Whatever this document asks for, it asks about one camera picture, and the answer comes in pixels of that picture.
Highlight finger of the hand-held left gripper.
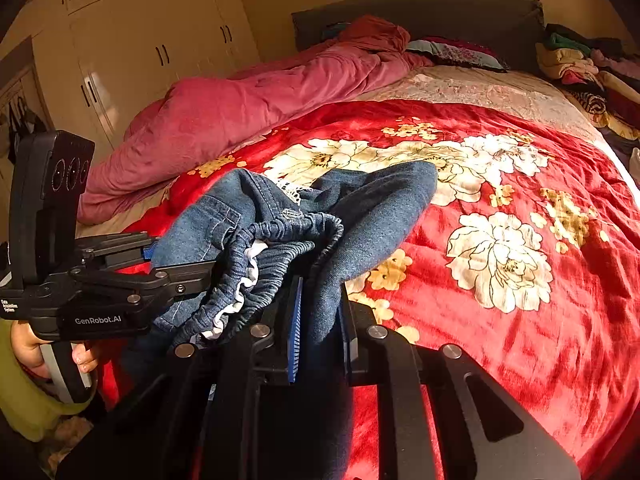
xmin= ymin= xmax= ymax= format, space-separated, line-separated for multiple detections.
xmin=55 ymin=259 xmax=222 ymax=307
xmin=75 ymin=231 xmax=157 ymax=272

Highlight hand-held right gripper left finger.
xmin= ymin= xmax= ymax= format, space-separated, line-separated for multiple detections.
xmin=55 ymin=274 xmax=306 ymax=480

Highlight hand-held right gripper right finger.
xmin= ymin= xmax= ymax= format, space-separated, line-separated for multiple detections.
xmin=339 ymin=295 xmax=583 ymax=480

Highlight blue denim pants lace trim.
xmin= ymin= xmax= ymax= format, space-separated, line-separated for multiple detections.
xmin=120 ymin=160 xmax=440 ymax=480

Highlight person's left forearm green sleeve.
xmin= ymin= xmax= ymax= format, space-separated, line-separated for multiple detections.
xmin=0 ymin=317 xmax=96 ymax=445

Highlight person's left hand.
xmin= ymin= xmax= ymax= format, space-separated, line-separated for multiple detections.
xmin=10 ymin=320 xmax=102 ymax=380

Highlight dark hanging items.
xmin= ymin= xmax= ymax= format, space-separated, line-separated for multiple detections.
xmin=5 ymin=96 xmax=47 ymax=153

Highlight red floral blanket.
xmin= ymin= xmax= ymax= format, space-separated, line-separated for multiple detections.
xmin=95 ymin=99 xmax=640 ymax=480

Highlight cream wardrobe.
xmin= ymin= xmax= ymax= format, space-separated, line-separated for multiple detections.
xmin=0 ymin=0 xmax=262 ymax=166

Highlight pink quilt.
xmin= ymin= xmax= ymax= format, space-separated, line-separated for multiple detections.
xmin=77 ymin=14 xmax=436 ymax=226

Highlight dark floral pillow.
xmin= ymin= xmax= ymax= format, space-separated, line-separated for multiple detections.
xmin=404 ymin=35 xmax=512 ymax=74

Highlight dark grey headboard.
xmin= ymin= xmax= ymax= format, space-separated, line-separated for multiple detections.
xmin=291 ymin=0 xmax=547 ymax=74

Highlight pile of mixed clothes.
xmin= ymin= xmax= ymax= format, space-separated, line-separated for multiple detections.
xmin=534 ymin=22 xmax=640 ymax=142

